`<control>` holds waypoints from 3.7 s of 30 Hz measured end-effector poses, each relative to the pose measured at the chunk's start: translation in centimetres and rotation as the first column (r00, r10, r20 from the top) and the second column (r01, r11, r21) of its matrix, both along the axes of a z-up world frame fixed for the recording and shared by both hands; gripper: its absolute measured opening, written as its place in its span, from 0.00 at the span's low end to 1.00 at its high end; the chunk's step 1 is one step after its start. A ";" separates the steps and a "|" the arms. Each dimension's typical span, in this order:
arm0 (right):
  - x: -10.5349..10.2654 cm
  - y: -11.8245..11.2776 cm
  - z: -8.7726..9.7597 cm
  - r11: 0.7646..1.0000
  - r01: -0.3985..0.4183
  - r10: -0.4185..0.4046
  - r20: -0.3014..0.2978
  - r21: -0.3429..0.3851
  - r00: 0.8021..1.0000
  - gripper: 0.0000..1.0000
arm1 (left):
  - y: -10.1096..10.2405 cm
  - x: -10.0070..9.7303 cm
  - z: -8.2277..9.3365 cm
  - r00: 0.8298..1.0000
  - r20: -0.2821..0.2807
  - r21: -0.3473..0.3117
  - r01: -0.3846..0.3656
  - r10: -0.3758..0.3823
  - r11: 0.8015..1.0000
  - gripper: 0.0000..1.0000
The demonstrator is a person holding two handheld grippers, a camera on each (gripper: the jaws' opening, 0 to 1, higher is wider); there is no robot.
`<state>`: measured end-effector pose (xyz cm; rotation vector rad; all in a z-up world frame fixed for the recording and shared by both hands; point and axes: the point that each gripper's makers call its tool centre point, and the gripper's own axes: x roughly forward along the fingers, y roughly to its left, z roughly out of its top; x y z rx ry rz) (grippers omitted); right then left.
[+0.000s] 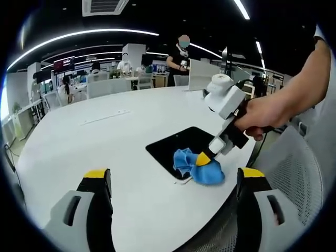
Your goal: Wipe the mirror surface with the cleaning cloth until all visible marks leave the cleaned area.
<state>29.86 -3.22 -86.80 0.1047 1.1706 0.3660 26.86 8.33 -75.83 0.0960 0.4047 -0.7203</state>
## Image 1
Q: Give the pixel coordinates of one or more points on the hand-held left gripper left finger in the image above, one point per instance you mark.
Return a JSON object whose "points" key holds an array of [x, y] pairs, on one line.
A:
{"points": [[78, 210]]}

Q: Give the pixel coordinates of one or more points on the red wall screen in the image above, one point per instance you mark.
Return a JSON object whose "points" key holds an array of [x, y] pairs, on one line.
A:
{"points": [[64, 64]]}

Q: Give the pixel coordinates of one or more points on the black tablet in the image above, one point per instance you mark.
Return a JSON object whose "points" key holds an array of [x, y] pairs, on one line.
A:
{"points": [[168, 149]]}

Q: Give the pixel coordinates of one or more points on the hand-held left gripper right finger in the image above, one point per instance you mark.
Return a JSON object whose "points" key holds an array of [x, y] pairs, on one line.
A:
{"points": [[265, 207]]}

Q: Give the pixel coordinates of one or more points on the ceiling air vent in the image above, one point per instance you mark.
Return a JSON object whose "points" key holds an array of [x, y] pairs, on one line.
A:
{"points": [[105, 7]]}

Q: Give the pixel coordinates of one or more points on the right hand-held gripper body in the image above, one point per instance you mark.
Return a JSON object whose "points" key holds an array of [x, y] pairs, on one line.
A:
{"points": [[223, 99]]}

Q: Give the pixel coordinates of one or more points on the white mesh chair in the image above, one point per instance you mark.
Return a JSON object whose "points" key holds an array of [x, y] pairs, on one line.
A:
{"points": [[145, 82]]}

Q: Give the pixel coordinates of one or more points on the grey mesh office chair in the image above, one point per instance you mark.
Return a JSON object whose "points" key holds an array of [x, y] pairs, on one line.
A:
{"points": [[291, 183]]}

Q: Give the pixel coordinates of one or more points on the person's right hand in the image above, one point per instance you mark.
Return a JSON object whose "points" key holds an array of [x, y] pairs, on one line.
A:
{"points": [[262, 116]]}

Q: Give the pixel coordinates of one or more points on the blue cleaning cloth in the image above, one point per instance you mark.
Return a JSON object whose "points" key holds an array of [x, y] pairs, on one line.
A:
{"points": [[207, 174]]}

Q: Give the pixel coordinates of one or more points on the black stand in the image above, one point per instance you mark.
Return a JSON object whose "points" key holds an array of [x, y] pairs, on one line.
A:
{"points": [[228, 63]]}

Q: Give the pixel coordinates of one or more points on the long curved ceiling light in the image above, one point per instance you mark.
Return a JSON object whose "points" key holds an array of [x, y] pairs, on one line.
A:
{"points": [[78, 34]]}

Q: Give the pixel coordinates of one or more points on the small green plant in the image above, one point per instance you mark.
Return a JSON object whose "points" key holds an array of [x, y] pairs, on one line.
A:
{"points": [[17, 107]]}

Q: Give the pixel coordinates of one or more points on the wide white chair back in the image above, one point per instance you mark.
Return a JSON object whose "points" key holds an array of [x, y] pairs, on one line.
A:
{"points": [[109, 88]]}

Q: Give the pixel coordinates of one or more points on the white desk partition panel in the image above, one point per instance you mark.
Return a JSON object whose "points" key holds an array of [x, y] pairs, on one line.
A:
{"points": [[202, 76]]}

